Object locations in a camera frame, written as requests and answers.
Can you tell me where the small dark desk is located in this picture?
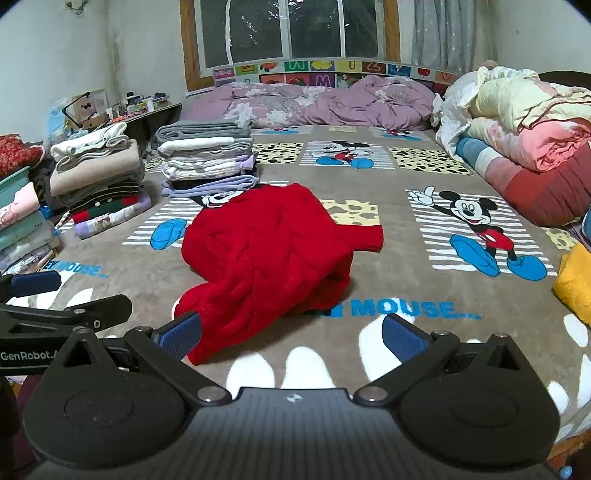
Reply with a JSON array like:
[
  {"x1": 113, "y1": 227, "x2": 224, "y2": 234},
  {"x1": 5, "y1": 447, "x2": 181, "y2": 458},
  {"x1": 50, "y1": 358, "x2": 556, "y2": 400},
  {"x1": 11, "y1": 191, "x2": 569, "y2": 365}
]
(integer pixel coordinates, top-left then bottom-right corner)
[{"x1": 109, "y1": 102, "x2": 184, "y2": 149}]

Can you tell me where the dark wooden furniture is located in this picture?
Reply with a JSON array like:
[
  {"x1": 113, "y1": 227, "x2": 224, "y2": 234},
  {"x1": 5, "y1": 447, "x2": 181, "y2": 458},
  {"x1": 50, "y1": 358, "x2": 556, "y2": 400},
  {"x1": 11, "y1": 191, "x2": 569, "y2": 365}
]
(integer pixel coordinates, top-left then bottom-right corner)
[{"x1": 537, "y1": 69, "x2": 591, "y2": 91}]

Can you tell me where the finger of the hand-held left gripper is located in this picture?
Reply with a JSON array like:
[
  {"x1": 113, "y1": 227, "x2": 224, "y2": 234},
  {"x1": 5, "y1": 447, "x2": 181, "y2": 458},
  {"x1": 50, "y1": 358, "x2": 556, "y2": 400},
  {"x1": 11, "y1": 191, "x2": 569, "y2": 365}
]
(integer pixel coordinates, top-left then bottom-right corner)
[
  {"x1": 0, "y1": 271, "x2": 62, "y2": 304},
  {"x1": 0, "y1": 294, "x2": 134, "y2": 334}
]

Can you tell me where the cartoon printed brown blanket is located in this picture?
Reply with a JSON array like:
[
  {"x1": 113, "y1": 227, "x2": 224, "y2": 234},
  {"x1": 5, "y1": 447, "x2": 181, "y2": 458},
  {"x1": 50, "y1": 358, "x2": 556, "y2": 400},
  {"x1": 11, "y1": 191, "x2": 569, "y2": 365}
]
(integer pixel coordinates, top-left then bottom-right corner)
[{"x1": 0, "y1": 121, "x2": 591, "y2": 462}]

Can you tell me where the colourful picture panel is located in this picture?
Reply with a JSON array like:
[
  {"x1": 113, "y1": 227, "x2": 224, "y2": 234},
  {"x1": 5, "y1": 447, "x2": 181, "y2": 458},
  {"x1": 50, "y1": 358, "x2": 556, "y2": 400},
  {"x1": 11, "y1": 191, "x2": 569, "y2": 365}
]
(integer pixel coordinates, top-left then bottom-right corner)
[{"x1": 212, "y1": 57, "x2": 458, "y2": 89}]

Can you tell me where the red blue patchwork quilt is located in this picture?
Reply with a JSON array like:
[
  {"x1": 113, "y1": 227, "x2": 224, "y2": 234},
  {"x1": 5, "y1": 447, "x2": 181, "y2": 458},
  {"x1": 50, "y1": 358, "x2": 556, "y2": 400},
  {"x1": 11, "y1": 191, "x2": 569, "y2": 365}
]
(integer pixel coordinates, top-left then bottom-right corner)
[{"x1": 454, "y1": 136, "x2": 591, "y2": 227}]

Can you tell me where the stack of grey-topped folded clothes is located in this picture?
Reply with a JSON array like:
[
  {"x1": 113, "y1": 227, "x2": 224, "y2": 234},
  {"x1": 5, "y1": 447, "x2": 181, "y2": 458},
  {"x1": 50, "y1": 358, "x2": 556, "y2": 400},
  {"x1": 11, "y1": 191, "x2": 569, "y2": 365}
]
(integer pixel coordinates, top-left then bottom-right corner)
[{"x1": 154, "y1": 119, "x2": 260, "y2": 199}]

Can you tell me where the red knit sweater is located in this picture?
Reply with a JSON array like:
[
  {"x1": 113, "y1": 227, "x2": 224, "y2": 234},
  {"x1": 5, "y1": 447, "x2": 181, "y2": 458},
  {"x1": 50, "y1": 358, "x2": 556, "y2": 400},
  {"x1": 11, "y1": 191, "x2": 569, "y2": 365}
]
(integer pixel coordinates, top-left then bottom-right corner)
[{"x1": 174, "y1": 183, "x2": 385, "y2": 366}]

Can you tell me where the purple floral quilt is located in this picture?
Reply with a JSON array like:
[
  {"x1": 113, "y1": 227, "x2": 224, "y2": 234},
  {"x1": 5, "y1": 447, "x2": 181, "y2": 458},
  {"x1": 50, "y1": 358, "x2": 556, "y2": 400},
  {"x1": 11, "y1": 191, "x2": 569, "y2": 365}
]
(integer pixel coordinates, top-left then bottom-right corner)
[{"x1": 182, "y1": 74, "x2": 437, "y2": 133}]

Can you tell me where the pile of folded quilts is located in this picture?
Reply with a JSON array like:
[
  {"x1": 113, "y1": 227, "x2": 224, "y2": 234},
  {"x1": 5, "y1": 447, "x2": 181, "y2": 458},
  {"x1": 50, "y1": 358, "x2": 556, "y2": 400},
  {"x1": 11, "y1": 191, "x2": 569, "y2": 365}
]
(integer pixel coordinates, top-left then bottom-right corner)
[{"x1": 433, "y1": 65, "x2": 591, "y2": 154}]

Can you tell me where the light blue plastic pack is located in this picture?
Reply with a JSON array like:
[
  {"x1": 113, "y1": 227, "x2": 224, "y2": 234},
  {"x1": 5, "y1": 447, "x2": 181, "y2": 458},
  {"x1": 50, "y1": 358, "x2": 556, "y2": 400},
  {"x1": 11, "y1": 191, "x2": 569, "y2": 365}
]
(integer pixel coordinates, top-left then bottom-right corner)
[{"x1": 45, "y1": 99, "x2": 77, "y2": 139}]

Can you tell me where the red floral cloth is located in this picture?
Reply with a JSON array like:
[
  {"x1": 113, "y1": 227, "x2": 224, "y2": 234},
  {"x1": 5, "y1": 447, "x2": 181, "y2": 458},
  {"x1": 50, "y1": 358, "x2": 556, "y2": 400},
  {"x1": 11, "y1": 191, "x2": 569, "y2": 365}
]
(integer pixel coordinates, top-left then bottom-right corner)
[{"x1": 0, "y1": 133, "x2": 47, "y2": 179}]

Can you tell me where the pink quilt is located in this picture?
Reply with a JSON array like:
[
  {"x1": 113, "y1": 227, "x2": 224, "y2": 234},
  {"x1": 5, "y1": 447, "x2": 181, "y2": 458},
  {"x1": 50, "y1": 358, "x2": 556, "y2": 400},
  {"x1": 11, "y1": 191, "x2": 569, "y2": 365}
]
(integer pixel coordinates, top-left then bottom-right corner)
[{"x1": 468, "y1": 115, "x2": 591, "y2": 173}]

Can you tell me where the stack of beige-topped folded clothes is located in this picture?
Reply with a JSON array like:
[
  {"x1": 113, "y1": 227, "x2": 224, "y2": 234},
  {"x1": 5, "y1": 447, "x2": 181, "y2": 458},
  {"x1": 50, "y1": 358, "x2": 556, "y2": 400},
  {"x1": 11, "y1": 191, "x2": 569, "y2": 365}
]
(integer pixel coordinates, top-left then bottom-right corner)
[{"x1": 48, "y1": 122, "x2": 153, "y2": 240}]

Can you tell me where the cardboard box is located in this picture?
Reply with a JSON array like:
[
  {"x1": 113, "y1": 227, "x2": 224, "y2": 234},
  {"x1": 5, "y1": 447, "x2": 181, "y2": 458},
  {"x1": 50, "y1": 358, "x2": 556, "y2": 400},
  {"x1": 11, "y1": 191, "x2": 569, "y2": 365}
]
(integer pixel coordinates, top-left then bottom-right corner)
[{"x1": 62, "y1": 89, "x2": 112, "y2": 133}]

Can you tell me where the yellow knit sweater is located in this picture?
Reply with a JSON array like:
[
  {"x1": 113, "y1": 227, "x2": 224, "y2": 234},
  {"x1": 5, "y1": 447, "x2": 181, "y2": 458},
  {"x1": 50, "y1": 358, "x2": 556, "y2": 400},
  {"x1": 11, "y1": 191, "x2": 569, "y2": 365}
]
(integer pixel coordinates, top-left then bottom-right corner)
[{"x1": 553, "y1": 242, "x2": 591, "y2": 328}]

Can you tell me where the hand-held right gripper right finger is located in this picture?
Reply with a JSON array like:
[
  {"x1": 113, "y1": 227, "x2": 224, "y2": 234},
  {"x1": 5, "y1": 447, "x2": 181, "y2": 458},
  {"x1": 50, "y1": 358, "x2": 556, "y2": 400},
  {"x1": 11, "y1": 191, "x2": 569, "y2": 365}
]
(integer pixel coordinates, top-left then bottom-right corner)
[{"x1": 353, "y1": 313, "x2": 541, "y2": 407}]

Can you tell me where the stack of pastel folded fabrics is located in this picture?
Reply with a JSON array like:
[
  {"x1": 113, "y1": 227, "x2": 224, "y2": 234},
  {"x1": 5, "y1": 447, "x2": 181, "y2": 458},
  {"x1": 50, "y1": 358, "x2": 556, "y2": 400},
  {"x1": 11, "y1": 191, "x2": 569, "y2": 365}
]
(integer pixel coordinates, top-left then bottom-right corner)
[{"x1": 0, "y1": 182, "x2": 62, "y2": 276}]

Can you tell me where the teal storage box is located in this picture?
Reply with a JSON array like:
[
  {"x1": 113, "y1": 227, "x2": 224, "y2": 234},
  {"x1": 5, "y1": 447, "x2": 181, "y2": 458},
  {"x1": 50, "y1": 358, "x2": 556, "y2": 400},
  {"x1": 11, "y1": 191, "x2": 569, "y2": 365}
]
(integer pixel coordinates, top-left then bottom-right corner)
[{"x1": 0, "y1": 165, "x2": 33, "y2": 209}]

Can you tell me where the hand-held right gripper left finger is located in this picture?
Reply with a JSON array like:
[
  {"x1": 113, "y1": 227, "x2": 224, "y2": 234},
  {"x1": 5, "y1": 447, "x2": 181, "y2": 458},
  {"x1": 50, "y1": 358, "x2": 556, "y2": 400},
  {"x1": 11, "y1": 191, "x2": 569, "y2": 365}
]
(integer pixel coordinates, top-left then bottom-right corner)
[{"x1": 48, "y1": 311, "x2": 233, "y2": 407}]

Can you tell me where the grey curtain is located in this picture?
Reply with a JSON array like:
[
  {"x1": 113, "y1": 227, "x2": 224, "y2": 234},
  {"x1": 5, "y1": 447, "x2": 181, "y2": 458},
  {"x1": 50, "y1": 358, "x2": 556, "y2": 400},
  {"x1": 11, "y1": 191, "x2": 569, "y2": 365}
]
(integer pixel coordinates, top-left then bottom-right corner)
[{"x1": 411, "y1": 0, "x2": 502, "y2": 77}]

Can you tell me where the dried twig wall decoration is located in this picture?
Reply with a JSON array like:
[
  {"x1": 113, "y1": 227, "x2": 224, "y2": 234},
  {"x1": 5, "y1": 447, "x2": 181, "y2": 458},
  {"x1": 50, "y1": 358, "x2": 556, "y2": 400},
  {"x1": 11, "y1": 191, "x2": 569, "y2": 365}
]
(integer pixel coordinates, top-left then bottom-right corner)
[{"x1": 64, "y1": 0, "x2": 100, "y2": 17}]

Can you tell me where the wooden framed window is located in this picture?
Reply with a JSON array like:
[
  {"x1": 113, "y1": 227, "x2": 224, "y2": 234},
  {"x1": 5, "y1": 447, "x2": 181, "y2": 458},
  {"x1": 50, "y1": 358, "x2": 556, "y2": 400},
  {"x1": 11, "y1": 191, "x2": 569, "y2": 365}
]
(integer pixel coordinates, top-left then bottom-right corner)
[{"x1": 179, "y1": 0, "x2": 400, "y2": 99}]

